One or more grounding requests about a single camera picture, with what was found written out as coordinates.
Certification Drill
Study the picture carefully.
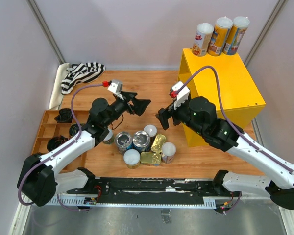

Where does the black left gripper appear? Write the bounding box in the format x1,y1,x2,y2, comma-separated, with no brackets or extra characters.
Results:
104,91,150,127

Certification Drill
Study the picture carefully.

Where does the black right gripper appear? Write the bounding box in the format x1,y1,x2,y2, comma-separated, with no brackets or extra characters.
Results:
155,96,205,137

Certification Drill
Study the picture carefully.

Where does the small can white lid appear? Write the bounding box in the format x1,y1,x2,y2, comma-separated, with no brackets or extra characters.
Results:
144,124,157,141

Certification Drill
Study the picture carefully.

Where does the blue can silver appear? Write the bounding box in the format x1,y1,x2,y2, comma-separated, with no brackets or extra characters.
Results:
133,131,150,153
115,132,133,155

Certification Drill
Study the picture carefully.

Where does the yellow wooden shelf cabinet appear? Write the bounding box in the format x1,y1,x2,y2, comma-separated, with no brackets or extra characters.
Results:
174,47,267,148

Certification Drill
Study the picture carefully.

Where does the tall can white lid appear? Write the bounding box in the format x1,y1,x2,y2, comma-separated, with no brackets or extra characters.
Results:
207,17,233,56
161,142,176,164

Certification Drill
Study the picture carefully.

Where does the red label can white lid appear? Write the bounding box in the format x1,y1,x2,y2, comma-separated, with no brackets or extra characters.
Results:
192,23,214,56

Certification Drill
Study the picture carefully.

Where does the tall yellow blue can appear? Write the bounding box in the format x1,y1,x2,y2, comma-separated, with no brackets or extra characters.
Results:
223,16,250,55

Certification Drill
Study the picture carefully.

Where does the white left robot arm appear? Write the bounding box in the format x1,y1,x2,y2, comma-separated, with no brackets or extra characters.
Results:
17,92,151,207

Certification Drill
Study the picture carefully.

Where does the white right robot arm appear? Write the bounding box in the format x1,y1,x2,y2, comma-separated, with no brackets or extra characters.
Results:
156,96,294,210

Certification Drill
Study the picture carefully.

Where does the gold sardine tin upper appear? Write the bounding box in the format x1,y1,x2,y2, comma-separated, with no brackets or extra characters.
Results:
150,134,166,153

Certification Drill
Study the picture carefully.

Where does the gold sardine tin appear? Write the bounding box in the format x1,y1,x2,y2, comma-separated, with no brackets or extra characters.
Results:
150,134,166,153
140,152,161,166

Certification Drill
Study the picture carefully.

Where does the tall can white lid front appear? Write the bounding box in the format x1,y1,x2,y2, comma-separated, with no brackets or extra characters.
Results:
161,142,176,164

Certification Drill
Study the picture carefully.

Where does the gold sardine tin lower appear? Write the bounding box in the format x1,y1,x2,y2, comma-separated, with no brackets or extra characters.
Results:
140,152,161,166

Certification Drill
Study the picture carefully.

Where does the short green can white lid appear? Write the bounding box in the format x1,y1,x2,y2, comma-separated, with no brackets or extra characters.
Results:
103,128,114,144

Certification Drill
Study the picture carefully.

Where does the yellow can white lid front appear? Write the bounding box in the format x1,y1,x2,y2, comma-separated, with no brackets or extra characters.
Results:
123,149,141,169

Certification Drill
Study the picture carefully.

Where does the black striped cloth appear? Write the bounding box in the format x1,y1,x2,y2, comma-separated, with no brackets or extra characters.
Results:
61,62,106,95

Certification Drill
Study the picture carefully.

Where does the green patterned rolled belt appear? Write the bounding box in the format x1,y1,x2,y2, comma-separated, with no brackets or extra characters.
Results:
69,123,83,138

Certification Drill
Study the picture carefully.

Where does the black rolled belt top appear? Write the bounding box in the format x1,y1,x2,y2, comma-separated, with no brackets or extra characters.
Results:
54,108,73,123

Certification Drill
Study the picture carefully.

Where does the black rolled belt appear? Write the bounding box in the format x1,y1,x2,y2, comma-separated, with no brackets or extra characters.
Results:
47,135,68,152
54,108,73,123

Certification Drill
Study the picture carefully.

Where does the cream cloth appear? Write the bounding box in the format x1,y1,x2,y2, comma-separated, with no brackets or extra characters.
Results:
49,63,70,110

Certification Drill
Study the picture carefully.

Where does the wooden compartment tray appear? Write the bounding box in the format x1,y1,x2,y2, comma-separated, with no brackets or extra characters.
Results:
32,110,87,173

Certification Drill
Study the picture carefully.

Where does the black rolled belt middle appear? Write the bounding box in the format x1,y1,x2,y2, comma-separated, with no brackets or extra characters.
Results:
47,135,68,152

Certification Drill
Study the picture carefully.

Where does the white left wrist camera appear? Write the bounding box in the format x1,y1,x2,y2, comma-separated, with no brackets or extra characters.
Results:
108,79,124,100

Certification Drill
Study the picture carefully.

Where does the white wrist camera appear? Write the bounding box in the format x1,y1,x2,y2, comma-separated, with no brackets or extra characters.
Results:
169,81,190,110
108,79,124,100

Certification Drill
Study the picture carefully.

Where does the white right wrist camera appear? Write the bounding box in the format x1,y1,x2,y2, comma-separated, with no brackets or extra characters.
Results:
169,81,190,110

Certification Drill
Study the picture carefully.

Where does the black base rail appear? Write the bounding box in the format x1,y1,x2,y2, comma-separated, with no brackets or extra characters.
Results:
66,177,240,197

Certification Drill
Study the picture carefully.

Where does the aluminium frame post left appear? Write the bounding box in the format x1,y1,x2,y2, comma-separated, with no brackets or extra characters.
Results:
26,0,66,64

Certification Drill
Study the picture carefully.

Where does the aluminium frame post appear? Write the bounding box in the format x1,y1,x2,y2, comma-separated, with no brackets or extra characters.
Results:
26,0,66,64
244,0,289,67

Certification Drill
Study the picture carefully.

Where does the aluminium frame post right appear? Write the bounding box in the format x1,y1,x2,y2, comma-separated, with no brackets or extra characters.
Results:
244,0,289,67

